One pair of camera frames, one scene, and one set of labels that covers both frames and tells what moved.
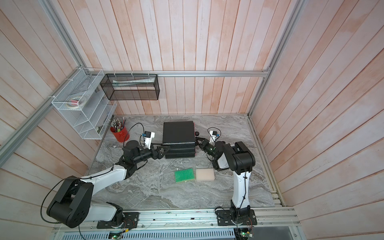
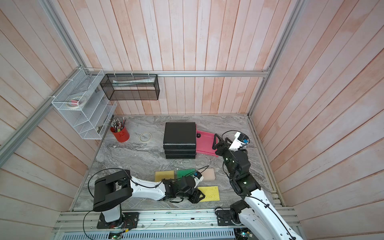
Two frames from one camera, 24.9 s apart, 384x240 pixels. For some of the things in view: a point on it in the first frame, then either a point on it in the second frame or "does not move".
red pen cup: (123, 136) does not move
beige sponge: (204, 174) does not move
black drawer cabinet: (180, 136) does not move
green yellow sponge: (184, 175) does not move
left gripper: (159, 155) -> (195, 198)
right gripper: (204, 145) -> (224, 145)
